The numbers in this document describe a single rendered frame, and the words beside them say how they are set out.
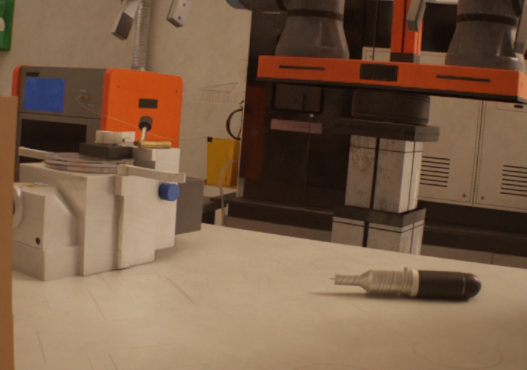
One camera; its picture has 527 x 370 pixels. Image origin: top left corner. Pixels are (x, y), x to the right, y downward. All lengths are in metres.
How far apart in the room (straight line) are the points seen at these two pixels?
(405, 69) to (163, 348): 0.86
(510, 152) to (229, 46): 1.90
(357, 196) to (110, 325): 0.85
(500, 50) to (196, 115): 2.61
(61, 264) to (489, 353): 0.36
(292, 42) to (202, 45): 2.33
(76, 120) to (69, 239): 1.30
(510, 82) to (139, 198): 0.72
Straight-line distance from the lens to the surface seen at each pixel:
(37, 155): 0.71
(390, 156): 1.24
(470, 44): 1.19
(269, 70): 1.32
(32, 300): 0.53
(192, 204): 0.74
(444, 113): 2.10
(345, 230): 1.26
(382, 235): 1.24
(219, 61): 3.57
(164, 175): 0.58
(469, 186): 2.10
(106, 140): 0.67
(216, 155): 2.33
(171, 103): 2.11
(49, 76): 1.95
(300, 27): 1.32
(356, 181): 1.26
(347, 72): 1.25
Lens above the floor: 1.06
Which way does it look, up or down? 6 degrees down
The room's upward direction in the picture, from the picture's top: 5 degrees clockwise
